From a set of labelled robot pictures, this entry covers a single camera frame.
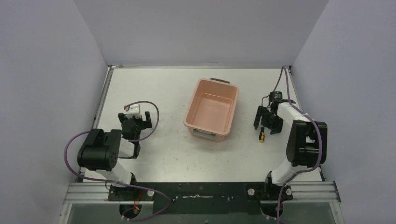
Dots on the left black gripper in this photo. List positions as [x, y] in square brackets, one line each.
[139, 122]

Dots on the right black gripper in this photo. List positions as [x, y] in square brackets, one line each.
[268, 116]

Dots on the yellow black screwdriver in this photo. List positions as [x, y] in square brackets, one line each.
[262, 135]

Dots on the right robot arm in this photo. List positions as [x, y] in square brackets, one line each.
[305, 150]

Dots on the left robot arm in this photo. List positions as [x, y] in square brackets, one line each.
[101, 151]

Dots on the pink plastic bin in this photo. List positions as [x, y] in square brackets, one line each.
[211, 109]

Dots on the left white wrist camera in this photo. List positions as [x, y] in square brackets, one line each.
[132, 110]

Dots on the aluminium frame rail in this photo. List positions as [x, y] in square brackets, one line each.
[303, 192]

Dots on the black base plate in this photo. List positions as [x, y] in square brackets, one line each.
[204, 198]

